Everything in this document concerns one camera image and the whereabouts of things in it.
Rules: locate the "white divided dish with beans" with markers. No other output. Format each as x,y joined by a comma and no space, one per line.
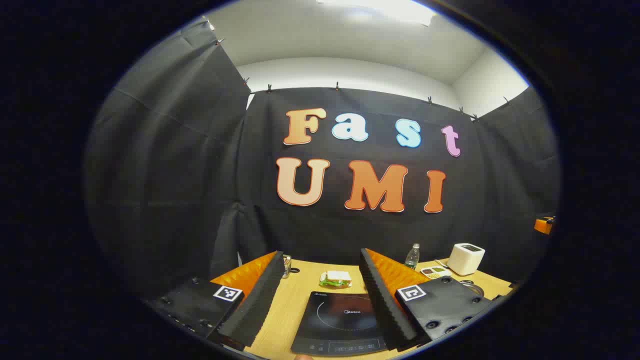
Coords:
435,272

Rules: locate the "small white plate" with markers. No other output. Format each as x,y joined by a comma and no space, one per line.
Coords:
323,276

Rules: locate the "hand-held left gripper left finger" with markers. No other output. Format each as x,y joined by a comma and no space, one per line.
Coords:
257,300

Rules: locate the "clear plastic water bottle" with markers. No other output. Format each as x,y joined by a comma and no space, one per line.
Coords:
412,257

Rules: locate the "black backdrop cloth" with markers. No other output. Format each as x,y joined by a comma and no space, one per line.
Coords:
200,175

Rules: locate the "black induction cooktop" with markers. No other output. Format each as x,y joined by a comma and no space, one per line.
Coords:
340,320

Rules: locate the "white toaster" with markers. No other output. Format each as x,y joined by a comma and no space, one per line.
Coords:
465,260

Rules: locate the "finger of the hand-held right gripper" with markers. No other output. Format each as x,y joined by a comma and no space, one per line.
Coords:
543,226

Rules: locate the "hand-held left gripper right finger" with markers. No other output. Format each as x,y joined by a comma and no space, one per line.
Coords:
382,300

